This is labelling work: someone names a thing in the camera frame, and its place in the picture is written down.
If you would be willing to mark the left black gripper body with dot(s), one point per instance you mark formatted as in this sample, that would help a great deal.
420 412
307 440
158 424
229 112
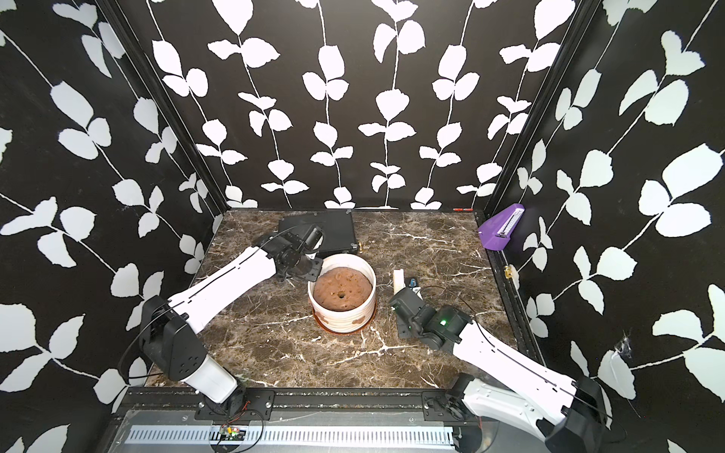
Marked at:
309 268

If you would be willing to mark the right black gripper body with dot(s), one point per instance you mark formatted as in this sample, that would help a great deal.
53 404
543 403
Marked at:
402 330

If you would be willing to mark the white ceramic pot with mud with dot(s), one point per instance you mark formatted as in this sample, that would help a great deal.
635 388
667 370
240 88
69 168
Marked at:
344 298

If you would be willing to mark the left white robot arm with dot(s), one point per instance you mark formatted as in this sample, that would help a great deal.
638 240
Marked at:
169 327

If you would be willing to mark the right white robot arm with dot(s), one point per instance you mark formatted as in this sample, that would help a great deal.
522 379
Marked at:
565 414

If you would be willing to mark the black hard case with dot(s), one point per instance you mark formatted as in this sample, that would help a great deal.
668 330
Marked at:
337 227

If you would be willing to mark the black front mounting rail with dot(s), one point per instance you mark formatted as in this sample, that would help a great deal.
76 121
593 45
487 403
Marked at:
437 405

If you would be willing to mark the purple wall bracket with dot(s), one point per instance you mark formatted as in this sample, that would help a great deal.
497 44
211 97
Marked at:
495 233

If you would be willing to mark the white slotted cable duct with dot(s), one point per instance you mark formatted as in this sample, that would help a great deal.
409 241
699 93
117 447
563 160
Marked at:
309 436

